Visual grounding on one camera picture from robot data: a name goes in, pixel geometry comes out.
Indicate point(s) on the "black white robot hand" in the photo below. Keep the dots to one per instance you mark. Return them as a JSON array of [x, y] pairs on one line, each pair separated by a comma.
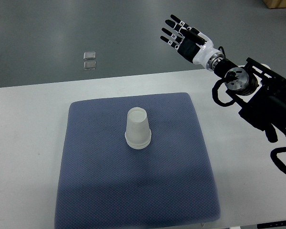
[[191, 44]]

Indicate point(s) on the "white paper cup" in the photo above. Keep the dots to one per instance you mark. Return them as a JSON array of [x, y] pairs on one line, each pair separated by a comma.
[[137, 127], [138, 146]]

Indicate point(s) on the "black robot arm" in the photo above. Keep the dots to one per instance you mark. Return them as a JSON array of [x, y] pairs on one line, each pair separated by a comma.
[[259, 91]]

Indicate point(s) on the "wooden box corner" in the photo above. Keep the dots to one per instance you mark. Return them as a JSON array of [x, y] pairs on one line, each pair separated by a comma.
[[275, 4]]

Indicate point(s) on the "upper metal floor plate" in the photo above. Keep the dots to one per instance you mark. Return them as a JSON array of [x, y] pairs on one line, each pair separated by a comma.
[[91, 55]]

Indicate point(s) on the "white paper cup on mat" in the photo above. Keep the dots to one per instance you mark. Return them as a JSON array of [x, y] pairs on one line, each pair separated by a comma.
[[138, 146]]

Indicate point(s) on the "blue grey fabric mat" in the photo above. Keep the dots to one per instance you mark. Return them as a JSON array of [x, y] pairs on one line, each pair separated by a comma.
[[105, 184]]

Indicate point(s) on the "black table control panel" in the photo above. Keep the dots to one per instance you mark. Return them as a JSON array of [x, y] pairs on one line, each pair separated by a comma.
[[271, 225]]

